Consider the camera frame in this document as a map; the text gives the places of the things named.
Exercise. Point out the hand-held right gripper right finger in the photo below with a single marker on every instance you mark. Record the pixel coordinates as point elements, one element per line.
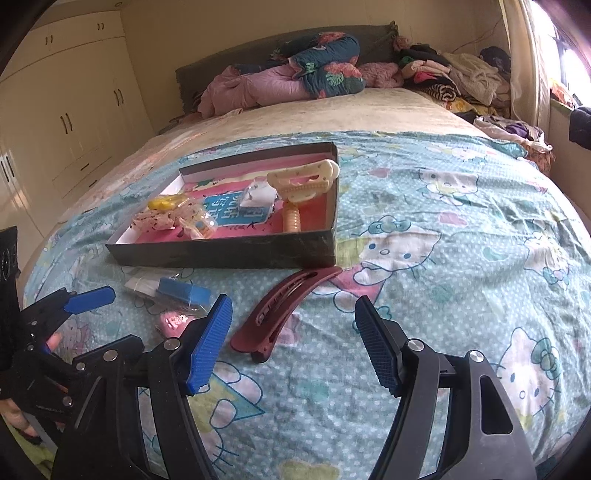
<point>376,346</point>

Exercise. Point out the cartoon cat printed blanket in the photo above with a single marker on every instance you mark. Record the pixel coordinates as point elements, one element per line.
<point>438,230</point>

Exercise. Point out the beige curtain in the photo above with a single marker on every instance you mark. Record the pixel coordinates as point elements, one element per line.
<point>524,55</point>

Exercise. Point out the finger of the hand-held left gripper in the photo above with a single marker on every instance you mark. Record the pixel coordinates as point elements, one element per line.
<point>87,297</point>
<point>46,383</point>

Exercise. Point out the dark clothes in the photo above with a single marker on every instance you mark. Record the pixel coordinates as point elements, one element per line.
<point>581,127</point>

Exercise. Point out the cream wardrobe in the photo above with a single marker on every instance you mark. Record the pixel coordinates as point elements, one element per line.
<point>69,92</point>

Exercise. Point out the pink quilt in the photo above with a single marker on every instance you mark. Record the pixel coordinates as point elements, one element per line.
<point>258,87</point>

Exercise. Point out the maroon hair clip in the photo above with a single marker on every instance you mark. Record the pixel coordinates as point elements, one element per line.
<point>277,304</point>

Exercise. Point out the yellow hair clip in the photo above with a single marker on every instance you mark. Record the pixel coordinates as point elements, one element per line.
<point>161,203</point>

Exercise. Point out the dark floral quilt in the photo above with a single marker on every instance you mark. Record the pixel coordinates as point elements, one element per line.
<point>323,60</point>

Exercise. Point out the small clear bag white card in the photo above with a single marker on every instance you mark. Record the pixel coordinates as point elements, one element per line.
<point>258,196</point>

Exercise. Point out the dark shallow cardboard box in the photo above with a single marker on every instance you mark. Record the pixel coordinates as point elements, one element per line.
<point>231,251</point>

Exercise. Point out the grey padded headboard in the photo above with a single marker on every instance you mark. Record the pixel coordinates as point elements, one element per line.
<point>207,74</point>

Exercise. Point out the pile of clothes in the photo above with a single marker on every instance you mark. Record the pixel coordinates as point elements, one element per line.
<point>471,74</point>

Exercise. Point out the window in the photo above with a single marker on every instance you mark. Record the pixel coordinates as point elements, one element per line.
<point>563,46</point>

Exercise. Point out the polka dot hair bow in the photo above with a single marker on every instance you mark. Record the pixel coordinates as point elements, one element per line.
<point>157,221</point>

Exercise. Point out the person's left hand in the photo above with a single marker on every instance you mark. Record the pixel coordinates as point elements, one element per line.
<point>18,420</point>

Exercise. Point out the small pink hair accessory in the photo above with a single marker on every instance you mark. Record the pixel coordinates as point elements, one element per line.
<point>173,323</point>

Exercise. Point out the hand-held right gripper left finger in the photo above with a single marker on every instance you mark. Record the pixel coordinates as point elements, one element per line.
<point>207,341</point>

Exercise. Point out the purple crumpled clothes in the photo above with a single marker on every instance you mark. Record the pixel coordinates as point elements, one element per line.
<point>512,129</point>

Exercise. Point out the window bench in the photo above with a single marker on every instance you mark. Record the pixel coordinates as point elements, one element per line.
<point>565,152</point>

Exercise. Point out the blue item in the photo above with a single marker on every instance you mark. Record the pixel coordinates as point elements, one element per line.
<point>184,293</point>

